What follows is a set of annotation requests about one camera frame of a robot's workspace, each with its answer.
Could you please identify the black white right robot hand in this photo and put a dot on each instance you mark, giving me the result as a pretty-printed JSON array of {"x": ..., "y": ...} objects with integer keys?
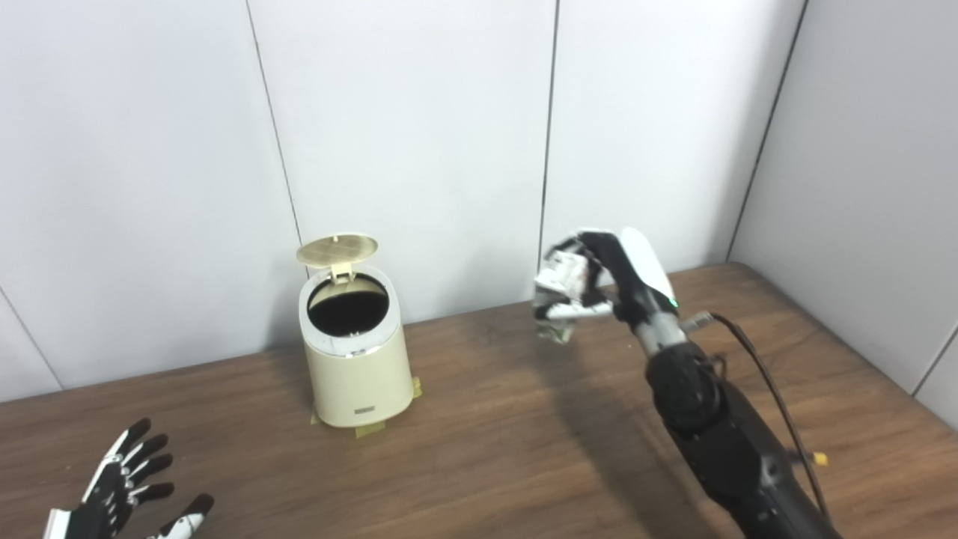
[{"x": 636, "y": 277}]

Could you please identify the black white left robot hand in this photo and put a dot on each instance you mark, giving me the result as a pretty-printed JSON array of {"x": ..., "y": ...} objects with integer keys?
[{"x": 105, "y": 494}]

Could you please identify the white green milk carton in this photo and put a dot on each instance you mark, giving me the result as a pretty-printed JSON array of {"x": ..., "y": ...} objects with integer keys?
[{"x": 565, "y": 281}]

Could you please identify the cream trash bin with lid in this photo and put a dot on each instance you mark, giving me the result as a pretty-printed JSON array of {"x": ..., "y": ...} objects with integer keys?
[{"x": 359, "y": 374}]

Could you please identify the cream round bin lid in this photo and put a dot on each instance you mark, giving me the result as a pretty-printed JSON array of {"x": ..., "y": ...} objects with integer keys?
[{"x": 337, "y": 248}]

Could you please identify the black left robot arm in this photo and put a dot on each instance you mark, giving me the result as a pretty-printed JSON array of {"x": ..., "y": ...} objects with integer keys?
[{"x": 52, "y": 533}]

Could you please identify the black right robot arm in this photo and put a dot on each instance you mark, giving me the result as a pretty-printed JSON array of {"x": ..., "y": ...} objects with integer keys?
[{"x": 718, "y": 434}]

